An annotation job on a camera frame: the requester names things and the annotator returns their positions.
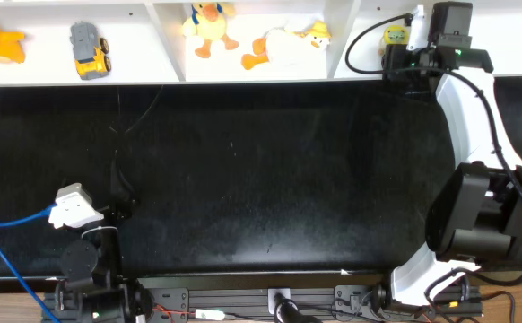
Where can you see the yellow wooden rattle drum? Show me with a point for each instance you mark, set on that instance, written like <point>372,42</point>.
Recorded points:
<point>395,35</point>

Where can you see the grey and yellow toy truck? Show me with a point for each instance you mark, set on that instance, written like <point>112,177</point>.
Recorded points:
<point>88,51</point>

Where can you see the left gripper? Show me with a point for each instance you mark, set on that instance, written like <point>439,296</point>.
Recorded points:
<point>119,212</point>

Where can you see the yellow plush duck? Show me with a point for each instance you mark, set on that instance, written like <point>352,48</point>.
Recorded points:
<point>211,27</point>

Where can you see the white shelf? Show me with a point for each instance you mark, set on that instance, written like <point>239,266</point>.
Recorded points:
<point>144,54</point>

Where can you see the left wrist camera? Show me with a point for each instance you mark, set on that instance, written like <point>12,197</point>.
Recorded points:
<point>75,206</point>

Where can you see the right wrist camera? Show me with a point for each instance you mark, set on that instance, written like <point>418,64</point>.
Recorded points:
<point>418,27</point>

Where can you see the white plush duck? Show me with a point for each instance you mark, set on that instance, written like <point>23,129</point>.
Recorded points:
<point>290,47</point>

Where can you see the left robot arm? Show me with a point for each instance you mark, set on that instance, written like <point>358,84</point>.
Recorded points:
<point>79,259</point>

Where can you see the mounting rail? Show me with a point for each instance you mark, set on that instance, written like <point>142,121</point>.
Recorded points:
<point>243,298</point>

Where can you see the yellow rubber duck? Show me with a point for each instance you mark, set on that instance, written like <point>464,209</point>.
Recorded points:
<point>1,42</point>

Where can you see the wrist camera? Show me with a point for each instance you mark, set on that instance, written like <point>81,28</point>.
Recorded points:
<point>75,206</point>
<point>418,27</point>

